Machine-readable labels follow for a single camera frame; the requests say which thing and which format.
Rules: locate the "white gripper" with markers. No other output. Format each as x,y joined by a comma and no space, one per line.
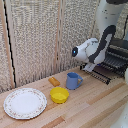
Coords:
89,66

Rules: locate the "white floral rimmed plate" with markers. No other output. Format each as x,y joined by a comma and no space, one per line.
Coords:
25,103

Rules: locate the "yellow plastic bowl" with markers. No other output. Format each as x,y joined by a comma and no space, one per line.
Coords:
59,94

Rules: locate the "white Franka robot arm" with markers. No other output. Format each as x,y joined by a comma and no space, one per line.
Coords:
100,36

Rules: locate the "orange bread piece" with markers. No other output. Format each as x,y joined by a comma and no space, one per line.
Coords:
54,81

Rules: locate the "black dish rack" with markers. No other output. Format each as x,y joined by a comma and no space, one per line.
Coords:
116,56

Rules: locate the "blue plastic mug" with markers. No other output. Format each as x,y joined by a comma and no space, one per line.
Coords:
73,80

